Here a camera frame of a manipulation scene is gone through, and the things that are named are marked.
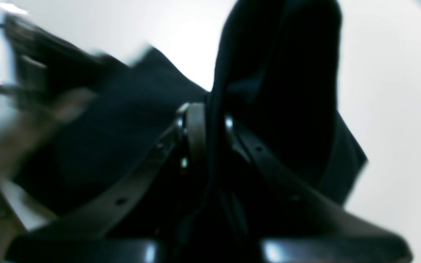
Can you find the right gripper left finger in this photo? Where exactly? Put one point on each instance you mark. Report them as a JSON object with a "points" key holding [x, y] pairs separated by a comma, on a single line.
{"points": [[80, 236]]}

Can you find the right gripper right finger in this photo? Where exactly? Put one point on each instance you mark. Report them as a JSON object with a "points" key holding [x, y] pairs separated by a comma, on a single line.
{"points": [[315, 229]]}

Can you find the black T-shirt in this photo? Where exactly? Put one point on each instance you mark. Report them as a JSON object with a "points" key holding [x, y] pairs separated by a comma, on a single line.
{"points": [[276, 73]]}

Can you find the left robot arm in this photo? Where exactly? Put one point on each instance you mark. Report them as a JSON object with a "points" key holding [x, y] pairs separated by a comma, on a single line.
{"points": [[48, 80]]}

